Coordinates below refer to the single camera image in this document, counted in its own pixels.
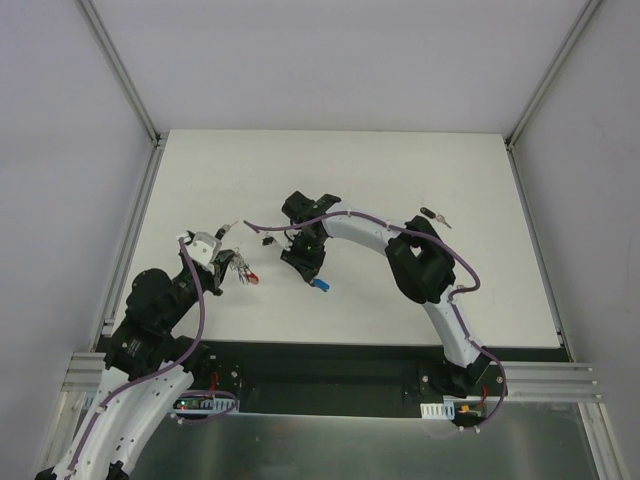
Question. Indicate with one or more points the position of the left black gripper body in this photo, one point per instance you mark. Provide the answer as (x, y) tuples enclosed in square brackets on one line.
[(220, 267)]

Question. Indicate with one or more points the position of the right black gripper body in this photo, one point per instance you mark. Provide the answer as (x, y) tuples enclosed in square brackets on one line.
[(304, 255)]

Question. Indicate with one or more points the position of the keyring with red tag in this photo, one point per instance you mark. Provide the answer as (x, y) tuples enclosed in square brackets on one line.
[(241, 267)]

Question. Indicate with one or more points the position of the blue head key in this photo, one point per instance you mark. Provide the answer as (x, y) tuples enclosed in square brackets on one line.
[(320, 284)]

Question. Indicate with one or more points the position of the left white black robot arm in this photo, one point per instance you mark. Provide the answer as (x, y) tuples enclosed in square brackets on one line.
[(146, 369)]

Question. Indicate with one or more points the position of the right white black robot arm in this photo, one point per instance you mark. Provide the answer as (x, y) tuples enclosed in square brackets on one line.
[(423, 271)]

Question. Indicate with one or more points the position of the small silver key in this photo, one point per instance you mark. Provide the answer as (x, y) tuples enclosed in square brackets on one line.
[(225, 229)]

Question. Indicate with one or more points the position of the black head silver key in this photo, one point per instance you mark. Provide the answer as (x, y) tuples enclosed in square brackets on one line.
[(435, 216)]

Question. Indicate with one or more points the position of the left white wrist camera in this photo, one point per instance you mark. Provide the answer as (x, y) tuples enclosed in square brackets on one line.
[(201, 247)]

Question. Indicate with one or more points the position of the left aluminium table rail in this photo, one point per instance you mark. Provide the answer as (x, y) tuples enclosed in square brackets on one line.
[(109, 305)]

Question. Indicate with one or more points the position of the aluminium table rail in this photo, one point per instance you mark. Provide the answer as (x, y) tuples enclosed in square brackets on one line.
[(560, 330), (109, 305)]

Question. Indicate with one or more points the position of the right white cable duct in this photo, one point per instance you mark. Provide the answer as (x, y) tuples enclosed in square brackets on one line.
[(438, 411)]

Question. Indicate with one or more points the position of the left aluminium frame post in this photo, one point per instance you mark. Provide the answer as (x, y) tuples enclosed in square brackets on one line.
[(105, 43)]

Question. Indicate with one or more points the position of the aluminium frame post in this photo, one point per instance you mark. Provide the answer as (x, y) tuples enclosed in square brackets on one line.
[(105, 43), (570, 42)]

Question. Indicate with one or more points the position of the right aluminium table rail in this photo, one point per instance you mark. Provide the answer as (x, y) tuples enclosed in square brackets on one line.
[(560, 330)]

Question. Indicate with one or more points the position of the right aluminium frame post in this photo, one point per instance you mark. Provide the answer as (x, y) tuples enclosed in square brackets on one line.
[(570, 42)]

